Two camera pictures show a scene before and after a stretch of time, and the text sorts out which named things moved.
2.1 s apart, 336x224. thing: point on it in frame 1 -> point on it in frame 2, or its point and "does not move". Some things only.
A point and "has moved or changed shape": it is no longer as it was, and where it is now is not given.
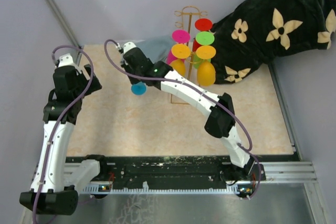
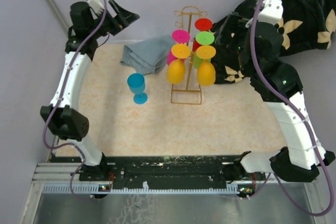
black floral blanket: x=294 y=12 does not move
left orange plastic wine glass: x=180 y=51 does not move
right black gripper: x=133 y=80 -> x=235 y=23
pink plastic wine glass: x=181 y=36 does not move
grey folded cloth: x=156 y=49 does not move
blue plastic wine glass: x=139 y=88 has moved or changed shape
